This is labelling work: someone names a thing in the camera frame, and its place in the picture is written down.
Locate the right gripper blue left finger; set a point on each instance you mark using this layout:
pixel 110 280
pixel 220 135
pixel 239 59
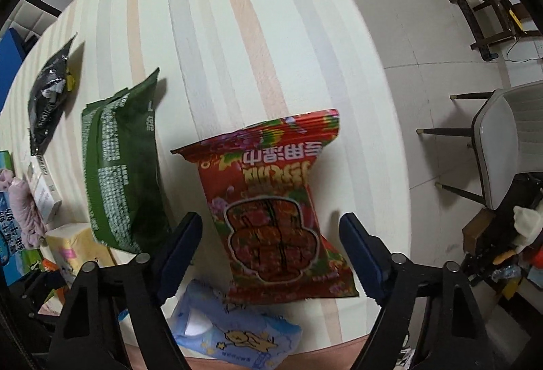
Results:
pixel 172 262

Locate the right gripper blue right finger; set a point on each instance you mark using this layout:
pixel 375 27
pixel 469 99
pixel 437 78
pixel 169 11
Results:
pixel 368 255

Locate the green snack bag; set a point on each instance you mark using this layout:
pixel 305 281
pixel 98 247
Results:
pixel 121 170

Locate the red snack bag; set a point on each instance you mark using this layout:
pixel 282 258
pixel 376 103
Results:
pixel 256 184

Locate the blue tissue pack with bear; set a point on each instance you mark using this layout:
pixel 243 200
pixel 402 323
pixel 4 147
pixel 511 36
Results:
pixel 204 322

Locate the yellow tissue pack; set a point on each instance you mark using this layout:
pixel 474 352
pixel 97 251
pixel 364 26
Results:
pixel 72 245

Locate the pink plush cloth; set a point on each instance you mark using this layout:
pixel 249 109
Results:
pixel 24 209

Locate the small white box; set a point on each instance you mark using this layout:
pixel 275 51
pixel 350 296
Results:
pixel 42 187

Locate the white plush toy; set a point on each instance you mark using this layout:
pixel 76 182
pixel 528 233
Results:
pixel 528 224

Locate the white chair right side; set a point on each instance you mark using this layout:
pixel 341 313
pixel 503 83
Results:
pixel 506 137

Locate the black snack bag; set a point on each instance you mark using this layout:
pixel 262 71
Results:
pixel 48 96

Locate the blue foam mat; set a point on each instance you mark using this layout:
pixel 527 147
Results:
pixel 12 55

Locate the dark wooden stool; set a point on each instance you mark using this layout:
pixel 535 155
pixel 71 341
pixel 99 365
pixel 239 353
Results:
pixel 495 22

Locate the white quilted chair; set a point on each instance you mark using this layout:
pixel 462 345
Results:
pixel 28 20

